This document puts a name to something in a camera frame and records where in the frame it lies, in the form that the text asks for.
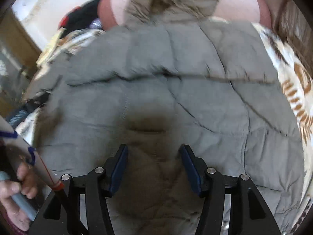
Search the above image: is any grey quilted hooded jacket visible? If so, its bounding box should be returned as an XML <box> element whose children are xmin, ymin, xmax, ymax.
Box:
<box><xmin>26</xmin><ymin>0</ymin><xmax>312</xmax><ymax>234</ymax></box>

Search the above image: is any person left hand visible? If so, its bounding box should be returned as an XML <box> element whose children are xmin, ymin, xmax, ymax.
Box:
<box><xmin>0</xmin><ymin>162</ymin><xmax>39</xmax><ymax>232</ymax></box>

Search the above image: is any leaf pattern plush blanket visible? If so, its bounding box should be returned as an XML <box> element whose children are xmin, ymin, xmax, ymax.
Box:
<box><xmin>29</xmin><ymin>19</ymin><xmax>312</xmax><ymax>234</ymax></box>

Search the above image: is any yellow cloth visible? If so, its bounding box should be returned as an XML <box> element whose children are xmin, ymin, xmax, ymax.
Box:
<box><xmin>36</xmin><ymin>27</ymin><xmax>66</xmax><ymax>68</ymax></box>

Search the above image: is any wooden glass door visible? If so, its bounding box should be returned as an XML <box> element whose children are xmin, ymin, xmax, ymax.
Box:
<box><xmin>1</xmin><ymin>9</ymin><xmax>41</xmax><ymax>117</ymax></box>

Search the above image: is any red garment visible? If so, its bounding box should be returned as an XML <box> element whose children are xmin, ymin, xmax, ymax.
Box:
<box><xmin>58</xmin><ymin>14</ymin><xmax>69</xmax><ymax>28</ymax></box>

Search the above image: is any black garment pile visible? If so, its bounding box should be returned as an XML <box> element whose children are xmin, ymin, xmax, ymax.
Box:
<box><xmin>60</xmin><ymin>0</ymin><xmax>100</xmax><ymax>39</ymax></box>

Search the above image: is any striped floral back cushion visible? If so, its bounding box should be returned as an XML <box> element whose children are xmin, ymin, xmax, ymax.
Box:
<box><xmin>273</xmin><ymin>0</ymin><xmax>313</xmax><ymax>75</ymax></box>

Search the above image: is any pink sofa armrest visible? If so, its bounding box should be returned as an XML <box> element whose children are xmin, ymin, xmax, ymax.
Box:
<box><xmin>97</xmin><ymin>0</ymin><xmax>272</xmax><ymax>30</ymax></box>

